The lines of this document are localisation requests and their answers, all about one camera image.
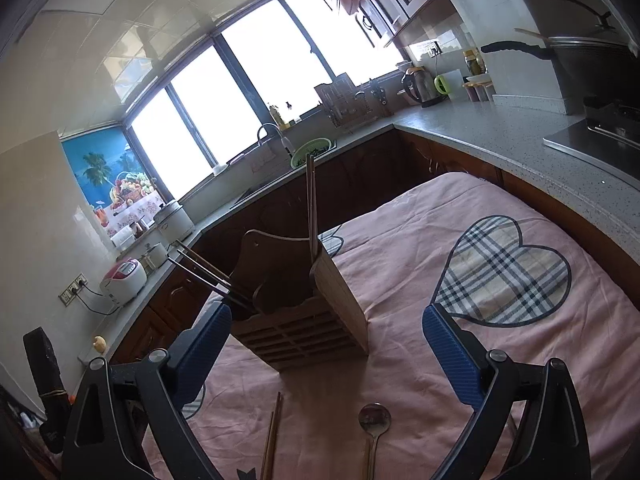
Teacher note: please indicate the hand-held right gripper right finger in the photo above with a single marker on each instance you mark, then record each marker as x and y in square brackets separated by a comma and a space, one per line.
[452, 355]

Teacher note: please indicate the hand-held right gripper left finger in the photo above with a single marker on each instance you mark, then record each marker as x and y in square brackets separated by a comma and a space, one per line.
[200, 355]

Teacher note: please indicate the metal chopstick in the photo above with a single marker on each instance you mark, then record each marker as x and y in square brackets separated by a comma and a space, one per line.
[195, 275]
[200, 260]

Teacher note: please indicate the wooden utensil holder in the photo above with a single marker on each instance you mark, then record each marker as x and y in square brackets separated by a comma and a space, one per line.
[300, 330]

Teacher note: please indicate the yellow duck toy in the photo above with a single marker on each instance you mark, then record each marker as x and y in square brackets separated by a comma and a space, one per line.
[100, 343]

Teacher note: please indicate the metal spoon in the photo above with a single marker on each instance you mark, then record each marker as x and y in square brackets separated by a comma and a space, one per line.
[374, 417]

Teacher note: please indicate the white and pink rice cooker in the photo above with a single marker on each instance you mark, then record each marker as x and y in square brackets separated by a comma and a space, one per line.
[122, 280]

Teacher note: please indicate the pink heart-print tablecloth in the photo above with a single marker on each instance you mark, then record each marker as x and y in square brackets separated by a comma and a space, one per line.
[400, 260]

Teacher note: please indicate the small white pot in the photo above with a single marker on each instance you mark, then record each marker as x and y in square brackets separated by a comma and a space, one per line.
[155, 255]

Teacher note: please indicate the white electric cooker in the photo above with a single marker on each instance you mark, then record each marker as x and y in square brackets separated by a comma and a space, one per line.
[174, 220]

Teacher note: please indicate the paper towel roll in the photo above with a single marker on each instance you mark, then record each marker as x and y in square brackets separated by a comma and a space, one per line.
[122, 237]

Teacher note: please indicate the kitchen faucet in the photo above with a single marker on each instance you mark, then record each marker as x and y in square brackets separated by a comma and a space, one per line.
[286, 144]

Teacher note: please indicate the green basin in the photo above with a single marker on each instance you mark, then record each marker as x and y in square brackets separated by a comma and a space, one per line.
[310, 152]

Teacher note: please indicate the grey kitchen countertop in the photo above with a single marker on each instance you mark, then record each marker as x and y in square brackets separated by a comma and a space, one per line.
[500, 125]

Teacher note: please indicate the yellow bottle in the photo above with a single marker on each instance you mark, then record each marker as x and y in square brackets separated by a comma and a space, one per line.
[273, 114]

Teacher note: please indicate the gas stove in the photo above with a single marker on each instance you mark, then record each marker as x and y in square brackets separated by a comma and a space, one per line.
[600, 135]

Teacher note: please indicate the spice jar set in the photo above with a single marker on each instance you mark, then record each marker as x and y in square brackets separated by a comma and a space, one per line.
[479, 90]

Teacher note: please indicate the black kitchen tool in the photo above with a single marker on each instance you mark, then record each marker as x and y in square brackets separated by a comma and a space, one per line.
[379, 96]

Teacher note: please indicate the steel electric kettle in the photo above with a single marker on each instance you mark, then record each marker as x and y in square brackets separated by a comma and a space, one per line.
[420, 87]

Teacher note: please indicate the wooden knife rack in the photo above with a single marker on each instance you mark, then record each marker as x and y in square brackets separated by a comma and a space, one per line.
[345, 100]

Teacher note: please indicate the oil bottle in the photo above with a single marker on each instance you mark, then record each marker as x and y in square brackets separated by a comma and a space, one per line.
[472, 62]

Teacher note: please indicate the kitchen window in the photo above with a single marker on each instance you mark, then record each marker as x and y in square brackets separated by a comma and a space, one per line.
[260, 60]

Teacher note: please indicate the black wok with lid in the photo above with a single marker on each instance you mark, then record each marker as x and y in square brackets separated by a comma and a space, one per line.
[590, 75]

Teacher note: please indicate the wooden spatula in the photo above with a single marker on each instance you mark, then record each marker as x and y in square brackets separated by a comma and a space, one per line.
[530, 34]

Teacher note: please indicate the wall power socket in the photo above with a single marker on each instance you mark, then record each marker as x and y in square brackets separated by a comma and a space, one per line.
[72, 288]

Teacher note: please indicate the blue fruit wall poster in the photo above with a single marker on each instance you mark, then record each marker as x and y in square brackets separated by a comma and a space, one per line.
[107, 175]

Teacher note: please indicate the wall socket by kettle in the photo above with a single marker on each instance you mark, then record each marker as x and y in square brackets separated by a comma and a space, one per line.
[430, 49]

